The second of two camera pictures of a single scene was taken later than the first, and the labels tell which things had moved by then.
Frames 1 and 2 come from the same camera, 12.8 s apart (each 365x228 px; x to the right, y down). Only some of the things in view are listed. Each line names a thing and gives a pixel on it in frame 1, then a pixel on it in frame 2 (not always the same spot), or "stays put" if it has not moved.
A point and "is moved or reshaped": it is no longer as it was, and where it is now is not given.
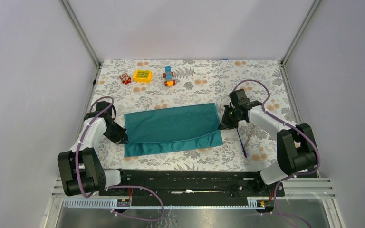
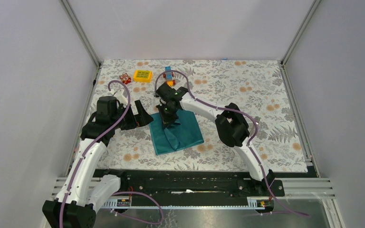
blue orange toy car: [168, 74] stays put
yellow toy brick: [143, 76] stays put
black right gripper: [225, 124] -> [167, 121]
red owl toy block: [125, 78] stays put
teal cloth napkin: [173, 128] is moved or reshaped
